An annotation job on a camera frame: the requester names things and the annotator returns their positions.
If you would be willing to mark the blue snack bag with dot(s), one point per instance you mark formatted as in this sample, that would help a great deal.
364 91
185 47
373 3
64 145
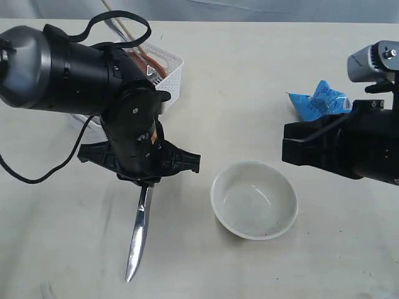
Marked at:
325 101

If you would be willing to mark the brown round plate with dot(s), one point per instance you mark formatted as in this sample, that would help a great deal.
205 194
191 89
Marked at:
149 66

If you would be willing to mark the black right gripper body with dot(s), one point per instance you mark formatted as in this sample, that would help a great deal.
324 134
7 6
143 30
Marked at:
360 144

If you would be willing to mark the silver table knife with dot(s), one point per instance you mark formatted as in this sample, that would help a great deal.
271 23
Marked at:
139 234

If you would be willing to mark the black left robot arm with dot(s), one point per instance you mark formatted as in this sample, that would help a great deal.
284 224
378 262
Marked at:
46 70

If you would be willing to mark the wooden chopstick back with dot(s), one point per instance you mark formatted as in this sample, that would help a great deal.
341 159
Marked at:
122 26

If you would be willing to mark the white perforated plastic basket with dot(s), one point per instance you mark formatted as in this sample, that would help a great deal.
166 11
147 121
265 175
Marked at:
173 65

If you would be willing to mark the white ceramic bowl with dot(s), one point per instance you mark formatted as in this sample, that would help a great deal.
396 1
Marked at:
253 201

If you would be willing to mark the silver fork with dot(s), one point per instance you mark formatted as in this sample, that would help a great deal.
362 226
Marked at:
112 24

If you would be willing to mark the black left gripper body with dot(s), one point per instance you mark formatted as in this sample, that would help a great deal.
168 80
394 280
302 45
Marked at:
136 148

